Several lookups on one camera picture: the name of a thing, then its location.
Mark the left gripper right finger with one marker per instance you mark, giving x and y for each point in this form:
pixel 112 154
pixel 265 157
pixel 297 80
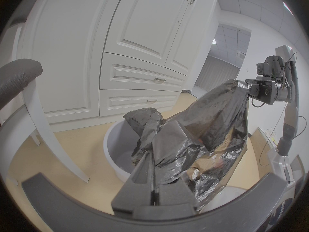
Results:
pixel 173 197

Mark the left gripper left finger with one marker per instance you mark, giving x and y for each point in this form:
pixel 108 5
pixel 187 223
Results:
pixel 135 192

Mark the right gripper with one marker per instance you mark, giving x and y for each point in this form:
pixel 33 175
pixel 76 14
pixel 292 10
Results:
pixel 265 92

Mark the black plastic bag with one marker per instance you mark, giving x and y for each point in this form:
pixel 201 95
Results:
pixel 212 119

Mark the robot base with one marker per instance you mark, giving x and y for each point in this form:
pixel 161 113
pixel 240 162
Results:
pixel 277 163

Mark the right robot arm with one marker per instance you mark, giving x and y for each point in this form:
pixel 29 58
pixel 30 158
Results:
pixel 289 117

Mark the white trash bin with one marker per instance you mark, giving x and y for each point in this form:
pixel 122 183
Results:
pixel 115 148

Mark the grey curtain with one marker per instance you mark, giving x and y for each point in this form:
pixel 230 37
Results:
pixel 217 76

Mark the white chair with grey pads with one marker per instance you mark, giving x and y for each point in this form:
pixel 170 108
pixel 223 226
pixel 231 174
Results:
pixel 36 119

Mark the white wardrobe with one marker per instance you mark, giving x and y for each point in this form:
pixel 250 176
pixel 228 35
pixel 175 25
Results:
pixel 72 45

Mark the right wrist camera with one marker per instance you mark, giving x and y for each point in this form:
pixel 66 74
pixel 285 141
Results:
pixel 261 68

